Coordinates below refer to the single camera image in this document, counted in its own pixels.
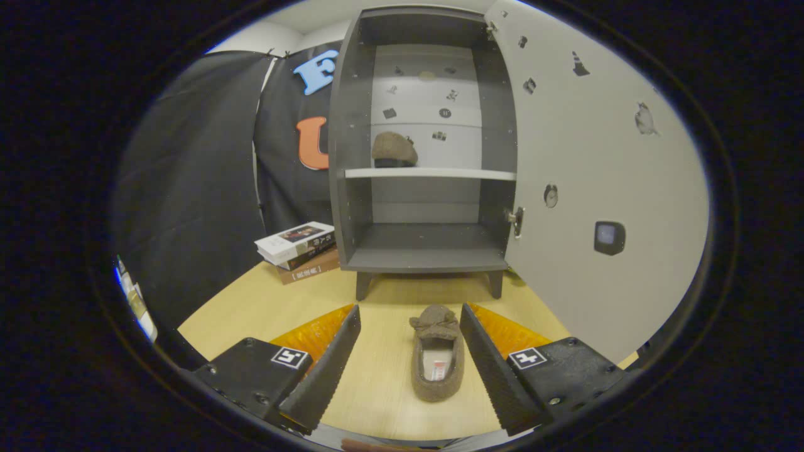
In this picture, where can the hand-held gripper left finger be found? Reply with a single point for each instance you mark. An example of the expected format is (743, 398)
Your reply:
(330, 370)

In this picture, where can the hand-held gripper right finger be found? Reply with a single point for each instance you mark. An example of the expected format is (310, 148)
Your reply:
(493, 370)

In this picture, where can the thin dark book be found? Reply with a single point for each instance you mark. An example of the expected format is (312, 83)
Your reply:
(308, 256)

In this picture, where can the beige shoe cabinet door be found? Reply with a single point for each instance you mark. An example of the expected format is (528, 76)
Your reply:
(597, 157)

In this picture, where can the brown slipper shoe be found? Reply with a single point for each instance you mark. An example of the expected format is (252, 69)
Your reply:
(392, 149)
(436, 326)

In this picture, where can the brown cover book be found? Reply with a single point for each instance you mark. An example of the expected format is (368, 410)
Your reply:
(311, 271)

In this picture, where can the dark grey shoe cabinet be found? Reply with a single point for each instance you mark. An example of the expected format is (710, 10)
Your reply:
(427, 248)

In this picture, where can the black backdrop cloth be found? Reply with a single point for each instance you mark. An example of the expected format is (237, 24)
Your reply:
(188, 188)

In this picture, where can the white cover book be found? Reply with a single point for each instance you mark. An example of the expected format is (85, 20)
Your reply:
(295, 238)

